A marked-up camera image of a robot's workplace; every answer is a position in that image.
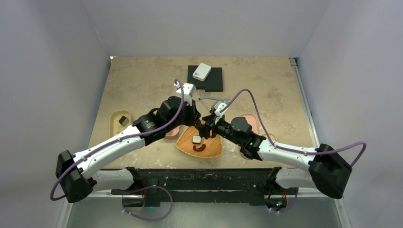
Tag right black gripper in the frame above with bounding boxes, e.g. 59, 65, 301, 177
195, 114, 243, 146

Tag white black sushi piece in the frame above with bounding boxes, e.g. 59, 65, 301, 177
192, 135, 202, 144

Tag pink lunch box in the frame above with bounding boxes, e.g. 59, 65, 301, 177
165, 126, 180, 139

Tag woven bamboo basket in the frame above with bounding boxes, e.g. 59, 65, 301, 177
175, 126, 223, 158

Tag black metal tongs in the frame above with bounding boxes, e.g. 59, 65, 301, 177
195, 123, 211, 139

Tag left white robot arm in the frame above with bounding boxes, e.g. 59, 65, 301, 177
56, 96, 201, 203

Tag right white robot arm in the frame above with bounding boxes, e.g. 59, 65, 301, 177
195, 116, 352, 199

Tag pink lunch box lid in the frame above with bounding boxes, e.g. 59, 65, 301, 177
241, 114, 259, 134

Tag white small box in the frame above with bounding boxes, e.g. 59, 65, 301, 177
192, 63, 212, 82

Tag beige lunch box lid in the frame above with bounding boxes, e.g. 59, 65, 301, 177
266, 133, 278, 142

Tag beige lunch box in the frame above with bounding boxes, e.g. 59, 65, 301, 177
109, 110, 132, 138

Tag yellow black screwdriver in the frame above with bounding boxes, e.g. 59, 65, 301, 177
199, 98, 211, 112

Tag silver wrench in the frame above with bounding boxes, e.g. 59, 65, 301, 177
199, 94, 230, 104

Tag dark red round food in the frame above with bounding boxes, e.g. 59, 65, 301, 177
192, 144, 206, 152

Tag black foam block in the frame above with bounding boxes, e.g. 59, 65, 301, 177
187, 65, 224, 92

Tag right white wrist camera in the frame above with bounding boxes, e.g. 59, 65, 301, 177
211, 101, 227, 124

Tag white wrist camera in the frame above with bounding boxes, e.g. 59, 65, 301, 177
174, 82, 196, 106
211, 101, 227, 124

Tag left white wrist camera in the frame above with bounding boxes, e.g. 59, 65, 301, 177
174, 82, 196, 106

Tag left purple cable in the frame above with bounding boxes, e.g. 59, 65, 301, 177
49, 78, 174, 222

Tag purple cable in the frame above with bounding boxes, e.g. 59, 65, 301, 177
219, 88, 367, 215
49, 78, 174, 222

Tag black table front frame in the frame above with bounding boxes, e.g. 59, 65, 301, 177
111, 167, 297, 210

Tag aluminium rail right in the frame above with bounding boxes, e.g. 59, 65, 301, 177
289, 58, 320, 148

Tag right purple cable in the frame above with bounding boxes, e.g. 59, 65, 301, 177
219, 88, 367, 215

